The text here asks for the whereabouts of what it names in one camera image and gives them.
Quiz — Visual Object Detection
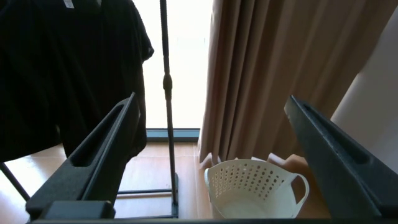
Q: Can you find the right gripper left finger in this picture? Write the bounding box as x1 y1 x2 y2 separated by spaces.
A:
25 92 141 220

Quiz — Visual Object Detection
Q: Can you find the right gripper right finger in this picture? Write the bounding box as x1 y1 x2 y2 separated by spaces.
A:
284 95 398 219

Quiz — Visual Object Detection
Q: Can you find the black garment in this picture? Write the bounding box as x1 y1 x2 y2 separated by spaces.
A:
0 0 155 164

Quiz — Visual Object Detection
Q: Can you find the white laundry basket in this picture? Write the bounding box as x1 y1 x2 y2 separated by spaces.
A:
203 158 311 219

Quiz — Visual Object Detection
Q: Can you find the black clothes rack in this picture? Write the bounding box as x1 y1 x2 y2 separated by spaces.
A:
0 0 180 218

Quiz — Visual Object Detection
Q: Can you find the brown curtain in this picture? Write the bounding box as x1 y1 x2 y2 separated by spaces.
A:
197 0 398 170

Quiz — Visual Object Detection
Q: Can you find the window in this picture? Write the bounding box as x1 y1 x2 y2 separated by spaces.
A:
132 0 215 143

